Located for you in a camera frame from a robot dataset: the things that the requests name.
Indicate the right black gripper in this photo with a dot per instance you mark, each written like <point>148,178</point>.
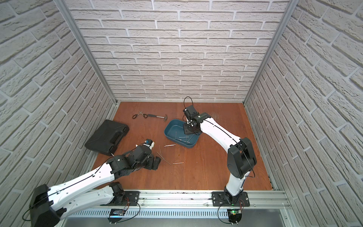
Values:
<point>186,130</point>

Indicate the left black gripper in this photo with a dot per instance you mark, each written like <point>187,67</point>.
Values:
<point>153,162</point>

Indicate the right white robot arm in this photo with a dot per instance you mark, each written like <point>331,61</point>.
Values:
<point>241,158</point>

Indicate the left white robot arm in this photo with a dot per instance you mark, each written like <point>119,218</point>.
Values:
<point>50,205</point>

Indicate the teal plastic storage box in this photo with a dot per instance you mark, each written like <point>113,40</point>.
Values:
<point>177,125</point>

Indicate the black plastic tool case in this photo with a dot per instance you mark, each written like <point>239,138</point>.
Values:
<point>107,137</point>

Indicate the left controller board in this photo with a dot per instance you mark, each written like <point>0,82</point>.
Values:
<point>116,215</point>

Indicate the controller board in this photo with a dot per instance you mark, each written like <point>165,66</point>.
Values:
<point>234,216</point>
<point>116,215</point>

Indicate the right controller board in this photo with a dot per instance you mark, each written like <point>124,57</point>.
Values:
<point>234,216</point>

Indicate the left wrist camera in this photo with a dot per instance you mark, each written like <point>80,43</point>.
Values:
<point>149,143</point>

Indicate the small black-handled hammer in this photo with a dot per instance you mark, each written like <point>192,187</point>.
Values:
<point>157,116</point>

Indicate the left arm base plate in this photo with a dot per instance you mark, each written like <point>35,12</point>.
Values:
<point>131,197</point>

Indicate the black-handled scissors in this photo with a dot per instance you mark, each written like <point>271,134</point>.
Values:
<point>139,114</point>

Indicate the aluminium front rail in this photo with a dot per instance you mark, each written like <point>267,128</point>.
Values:
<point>189,204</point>

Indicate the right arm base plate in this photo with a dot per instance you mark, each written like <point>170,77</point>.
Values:
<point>221,198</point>

